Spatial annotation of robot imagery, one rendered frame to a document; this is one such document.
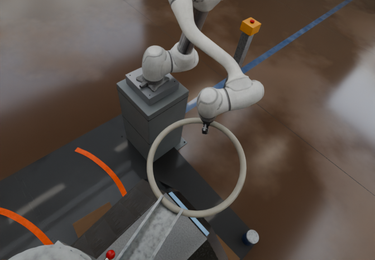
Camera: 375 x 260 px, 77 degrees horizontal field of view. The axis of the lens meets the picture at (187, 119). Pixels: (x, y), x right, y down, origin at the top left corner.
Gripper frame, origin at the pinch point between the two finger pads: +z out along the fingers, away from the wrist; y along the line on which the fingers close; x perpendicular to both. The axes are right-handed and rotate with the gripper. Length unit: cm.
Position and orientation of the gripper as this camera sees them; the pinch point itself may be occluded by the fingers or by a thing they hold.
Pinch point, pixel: (206, 126)
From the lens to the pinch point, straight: 132.2
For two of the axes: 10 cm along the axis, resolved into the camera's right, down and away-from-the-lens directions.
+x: 9.6, 2.5, -1.4
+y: -2.8, 9.1, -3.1
